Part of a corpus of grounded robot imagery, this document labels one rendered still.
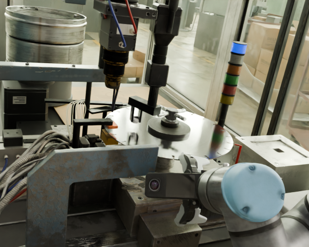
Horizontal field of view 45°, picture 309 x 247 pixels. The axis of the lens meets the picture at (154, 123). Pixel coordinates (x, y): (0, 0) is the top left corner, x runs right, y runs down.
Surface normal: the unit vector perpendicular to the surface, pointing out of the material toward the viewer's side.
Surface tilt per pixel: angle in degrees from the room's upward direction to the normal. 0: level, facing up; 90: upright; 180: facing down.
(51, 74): 90
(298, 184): 90
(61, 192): 90
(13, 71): 90
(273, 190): 58
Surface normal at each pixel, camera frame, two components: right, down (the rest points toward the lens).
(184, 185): -0.36, -0.21
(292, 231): 0.29, -0.82
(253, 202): 0.19, -0.16
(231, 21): -0.90, 0.03
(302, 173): 0.41, 0.40
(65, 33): 0.63, 0.37
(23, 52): -0.28, 0.32
